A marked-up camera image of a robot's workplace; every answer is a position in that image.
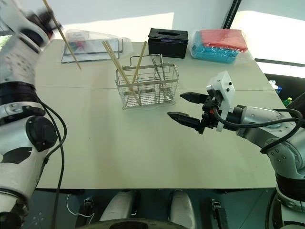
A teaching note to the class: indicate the metal spoon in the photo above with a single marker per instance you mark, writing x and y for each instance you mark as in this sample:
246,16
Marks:
163,69
156,68

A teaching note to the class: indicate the wooden chopstick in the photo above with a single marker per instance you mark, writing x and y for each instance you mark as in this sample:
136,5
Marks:
117,59
114,59
139,62
69,48

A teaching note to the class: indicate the blue plastic basket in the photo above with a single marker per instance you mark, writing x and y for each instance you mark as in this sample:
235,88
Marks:
209,53

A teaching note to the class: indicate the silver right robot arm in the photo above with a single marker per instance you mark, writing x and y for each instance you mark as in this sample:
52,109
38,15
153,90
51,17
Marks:
257,114

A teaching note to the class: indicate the clear plastic wrap bag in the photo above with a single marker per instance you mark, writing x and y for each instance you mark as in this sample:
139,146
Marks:
246,56

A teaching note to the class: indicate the dark rounded rim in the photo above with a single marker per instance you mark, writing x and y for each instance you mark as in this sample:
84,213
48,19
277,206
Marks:
133,225

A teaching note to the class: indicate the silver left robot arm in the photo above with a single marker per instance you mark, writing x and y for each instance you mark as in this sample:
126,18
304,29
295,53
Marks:
14,171

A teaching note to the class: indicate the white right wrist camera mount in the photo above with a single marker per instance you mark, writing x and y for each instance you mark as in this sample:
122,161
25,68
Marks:
222,83

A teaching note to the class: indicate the red plastic basket stack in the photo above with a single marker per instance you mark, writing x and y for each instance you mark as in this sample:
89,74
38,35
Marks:
221,38

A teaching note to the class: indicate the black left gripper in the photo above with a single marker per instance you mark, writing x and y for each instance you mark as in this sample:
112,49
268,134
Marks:
40,20

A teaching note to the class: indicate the colourful bottles pile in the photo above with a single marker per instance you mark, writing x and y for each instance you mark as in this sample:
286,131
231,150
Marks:
282,93

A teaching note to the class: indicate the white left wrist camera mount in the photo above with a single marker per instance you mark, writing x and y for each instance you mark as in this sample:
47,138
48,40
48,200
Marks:
17,12

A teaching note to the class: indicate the black tissue box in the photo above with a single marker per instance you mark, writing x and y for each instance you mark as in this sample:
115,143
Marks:
166,46

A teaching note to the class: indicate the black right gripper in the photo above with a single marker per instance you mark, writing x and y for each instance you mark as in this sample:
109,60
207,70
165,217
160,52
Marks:
209,112

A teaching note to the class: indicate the white rounded robot foot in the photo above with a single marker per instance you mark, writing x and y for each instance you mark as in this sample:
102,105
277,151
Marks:
182,207
119,206

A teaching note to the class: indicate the black table leg bracket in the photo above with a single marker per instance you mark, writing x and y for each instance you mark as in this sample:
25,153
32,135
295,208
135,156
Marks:
86,208
218,213

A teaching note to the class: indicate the dark window frame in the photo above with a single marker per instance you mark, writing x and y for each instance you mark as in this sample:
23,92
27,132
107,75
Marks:
230,13

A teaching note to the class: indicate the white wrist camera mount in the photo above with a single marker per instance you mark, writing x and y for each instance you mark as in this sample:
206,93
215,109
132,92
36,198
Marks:
17,12
222,83

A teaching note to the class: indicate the clear bag with metal rack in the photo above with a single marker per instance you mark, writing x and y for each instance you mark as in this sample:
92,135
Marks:
93,47

